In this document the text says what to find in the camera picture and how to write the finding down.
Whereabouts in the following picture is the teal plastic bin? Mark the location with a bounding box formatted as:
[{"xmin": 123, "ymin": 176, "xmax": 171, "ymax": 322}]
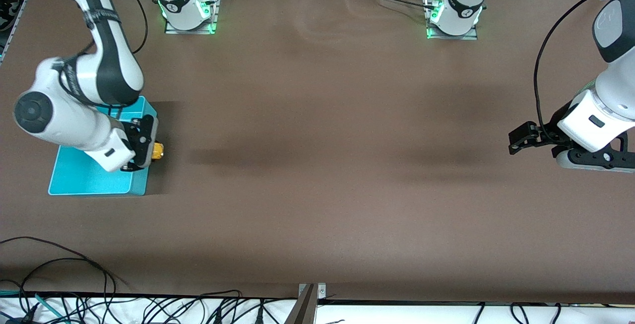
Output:
[{"xmin": 48, "ymin": 95, "xmax": 158, "ymax": 197}]

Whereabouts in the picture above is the aluminium table edge strip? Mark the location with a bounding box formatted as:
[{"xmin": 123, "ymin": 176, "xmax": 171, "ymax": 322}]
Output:
[{"xmin": 0, "ymin": 0, "xmax": 33, "ymax": 62}]

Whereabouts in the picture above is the aluminium profile bar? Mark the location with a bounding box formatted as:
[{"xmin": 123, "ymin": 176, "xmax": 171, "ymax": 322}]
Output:
[{"xmin": 284, "ymin": 284, "xmax": 318, "ymax": 324}]

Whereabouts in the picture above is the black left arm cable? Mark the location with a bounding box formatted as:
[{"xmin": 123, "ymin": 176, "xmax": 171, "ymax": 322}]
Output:
[{"xmin": 534, "ymin": 0, "xmax": 635, "ymax": 141}]

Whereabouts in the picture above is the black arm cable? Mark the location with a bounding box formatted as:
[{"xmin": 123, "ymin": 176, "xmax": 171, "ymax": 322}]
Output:
[
  {"xmin": 534, "ymin": 0, "xmax": 635, "ymax": 141},
  {"xmin": 57, "ymin": 0, "xmax": 148, "ymax": 116}
]

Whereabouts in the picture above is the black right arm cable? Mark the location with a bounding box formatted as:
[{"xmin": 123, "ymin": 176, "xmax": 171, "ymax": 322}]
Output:
[{"xmin": 57, "ymin": 0, "xmax": 148, "ymax": 116}]

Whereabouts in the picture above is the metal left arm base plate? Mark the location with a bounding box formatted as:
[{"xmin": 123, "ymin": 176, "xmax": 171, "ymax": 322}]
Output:
[{"xmin": 427, "ymin": 0, "xmax": 478, "ymax": 41}]

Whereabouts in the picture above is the small black cable loop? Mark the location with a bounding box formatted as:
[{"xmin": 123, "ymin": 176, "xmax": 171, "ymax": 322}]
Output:
[{"xmin": 20, "ymin": 258, "xmax": 109, "ymax": 324}]

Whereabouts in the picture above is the large black cable loop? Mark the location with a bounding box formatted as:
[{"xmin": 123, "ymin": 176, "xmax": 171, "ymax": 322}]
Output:
[{"xmin": 0, "ymin": 237, "xmax": 117, "ymax": 324}]

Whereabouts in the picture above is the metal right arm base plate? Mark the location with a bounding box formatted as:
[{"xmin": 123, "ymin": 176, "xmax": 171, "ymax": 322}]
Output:
[{"xmin": 165, "ymin": 0, "xmax": 219, "ymax": 35}]

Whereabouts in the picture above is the black tangled cable loop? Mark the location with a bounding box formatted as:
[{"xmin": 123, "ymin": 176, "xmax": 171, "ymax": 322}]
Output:
[{"xmin": 119, "ymin": 290, "xmax": 278, "ymax": 324}]

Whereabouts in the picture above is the teal cable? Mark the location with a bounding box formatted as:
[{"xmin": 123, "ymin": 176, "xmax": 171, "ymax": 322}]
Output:
[{"xmin": 0, "ymin": 289, "xmax": 58, "ymax": 324}]

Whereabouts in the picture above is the small metal bracket plate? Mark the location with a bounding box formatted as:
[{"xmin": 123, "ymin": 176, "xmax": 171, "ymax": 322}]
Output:
[{"xmin": 298, "ymin": 283, "xmax": 326, "ymax": 299}]

